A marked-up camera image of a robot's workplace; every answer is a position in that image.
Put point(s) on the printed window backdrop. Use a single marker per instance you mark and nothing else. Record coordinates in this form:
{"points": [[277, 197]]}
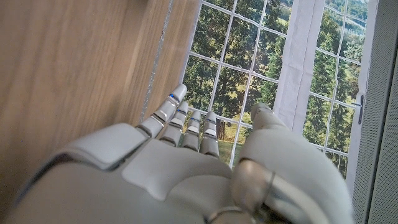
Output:
{"points": [[236, 56]]}

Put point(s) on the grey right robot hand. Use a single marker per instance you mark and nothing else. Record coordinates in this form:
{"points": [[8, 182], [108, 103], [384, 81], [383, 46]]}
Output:
{"points": [[174, 180]]}

